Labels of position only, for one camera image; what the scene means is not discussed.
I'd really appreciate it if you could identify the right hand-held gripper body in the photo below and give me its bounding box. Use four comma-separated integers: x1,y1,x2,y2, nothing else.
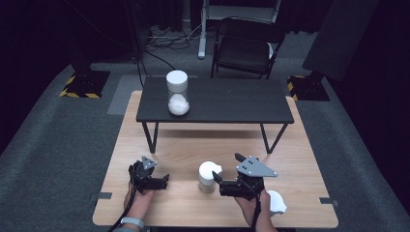
220,156,278,200

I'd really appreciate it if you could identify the black base with yellow stripes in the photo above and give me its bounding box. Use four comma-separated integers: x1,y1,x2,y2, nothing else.
59,70,111,100
286,74,331,102

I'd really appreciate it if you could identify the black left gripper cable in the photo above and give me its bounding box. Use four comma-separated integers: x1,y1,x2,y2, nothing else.
106,164,138,232

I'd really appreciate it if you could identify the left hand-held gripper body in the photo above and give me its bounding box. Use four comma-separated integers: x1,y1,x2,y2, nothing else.
129,155,159,195

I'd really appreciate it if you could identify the white wristband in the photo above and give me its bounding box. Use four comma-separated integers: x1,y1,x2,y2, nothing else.
119,217,145,231

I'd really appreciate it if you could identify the spice jar white spout lid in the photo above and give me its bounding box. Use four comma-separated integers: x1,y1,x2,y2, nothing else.
197,160,223,194

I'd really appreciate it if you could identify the clear jar white lid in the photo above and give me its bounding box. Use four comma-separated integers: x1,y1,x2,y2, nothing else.
165,70,190,117

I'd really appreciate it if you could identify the person's left hand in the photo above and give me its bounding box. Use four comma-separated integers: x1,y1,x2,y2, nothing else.
123,183,156,220

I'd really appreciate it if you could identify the dark grey panel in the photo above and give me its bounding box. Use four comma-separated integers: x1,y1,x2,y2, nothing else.
301,0,380,82

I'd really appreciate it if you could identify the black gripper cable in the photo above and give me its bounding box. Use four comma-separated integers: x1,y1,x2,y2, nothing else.
106,164,138,232
240,178,263,232

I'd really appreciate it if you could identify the white cup with lid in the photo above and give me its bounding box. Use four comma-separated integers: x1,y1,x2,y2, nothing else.
265,189,288,218

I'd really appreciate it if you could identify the dark stand pole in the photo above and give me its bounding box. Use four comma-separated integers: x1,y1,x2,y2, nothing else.
123,0,153,64

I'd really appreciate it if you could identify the tangle of floor cables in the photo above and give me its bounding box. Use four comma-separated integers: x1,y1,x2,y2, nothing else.
132,22,208,89

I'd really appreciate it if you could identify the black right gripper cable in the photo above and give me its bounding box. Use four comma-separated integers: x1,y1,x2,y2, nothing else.
240,178,263,232

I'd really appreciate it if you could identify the black folding chair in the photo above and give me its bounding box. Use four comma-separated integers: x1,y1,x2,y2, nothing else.
210,16,286,80

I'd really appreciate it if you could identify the person's right hand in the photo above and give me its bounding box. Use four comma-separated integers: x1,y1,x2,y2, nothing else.
234,188,276,227

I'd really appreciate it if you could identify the white metal stand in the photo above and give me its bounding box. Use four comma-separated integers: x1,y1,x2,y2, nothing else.
197,0,282,60

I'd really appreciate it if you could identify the black shelf riser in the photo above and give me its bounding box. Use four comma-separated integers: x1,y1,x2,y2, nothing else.
135,75,295,155

